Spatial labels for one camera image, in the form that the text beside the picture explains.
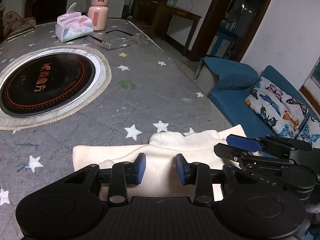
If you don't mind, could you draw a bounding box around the dark wooden side table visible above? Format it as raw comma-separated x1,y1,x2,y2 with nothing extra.
150,0,202,55

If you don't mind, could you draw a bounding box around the grey star-printed table cover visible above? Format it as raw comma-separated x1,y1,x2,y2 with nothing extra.
0,20,240,240

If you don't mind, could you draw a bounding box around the dark wooden door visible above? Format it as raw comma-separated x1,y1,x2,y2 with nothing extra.
34,0,69,25

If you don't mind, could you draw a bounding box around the large butterfly-print cushion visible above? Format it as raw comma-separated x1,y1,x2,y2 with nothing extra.
244,76,309,136

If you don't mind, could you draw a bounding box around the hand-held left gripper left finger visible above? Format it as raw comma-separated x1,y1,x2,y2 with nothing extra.
59,153,147,205

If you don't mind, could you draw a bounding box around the round black induction cooktop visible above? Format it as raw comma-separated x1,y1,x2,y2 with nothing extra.
0,45,112,130

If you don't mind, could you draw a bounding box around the cream sweatshirt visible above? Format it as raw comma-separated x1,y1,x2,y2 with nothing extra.
72,124,253,203

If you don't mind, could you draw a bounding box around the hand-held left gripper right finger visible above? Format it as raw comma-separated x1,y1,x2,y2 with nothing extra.
176,154,260,205

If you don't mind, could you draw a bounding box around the floral-backed chair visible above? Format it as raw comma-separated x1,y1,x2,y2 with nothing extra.
0,10,37,43

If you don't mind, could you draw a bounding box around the flat dark stick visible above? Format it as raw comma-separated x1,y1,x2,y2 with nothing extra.
6,26,35,40

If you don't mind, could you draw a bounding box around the pink thermos bottle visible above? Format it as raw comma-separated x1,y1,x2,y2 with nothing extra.
87,0,109,32

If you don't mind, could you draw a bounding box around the small butterfly-print cushion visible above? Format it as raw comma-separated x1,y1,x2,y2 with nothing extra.
299,116,320,145

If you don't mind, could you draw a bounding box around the blue sofa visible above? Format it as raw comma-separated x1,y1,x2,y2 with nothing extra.
194,56,320,145

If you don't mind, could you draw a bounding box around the white tissue pack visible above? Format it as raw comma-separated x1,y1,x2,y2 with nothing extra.
55,2,94,43

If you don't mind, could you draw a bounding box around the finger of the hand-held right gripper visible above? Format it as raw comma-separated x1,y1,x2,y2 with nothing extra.
226,134,268,153
214,142,253,167

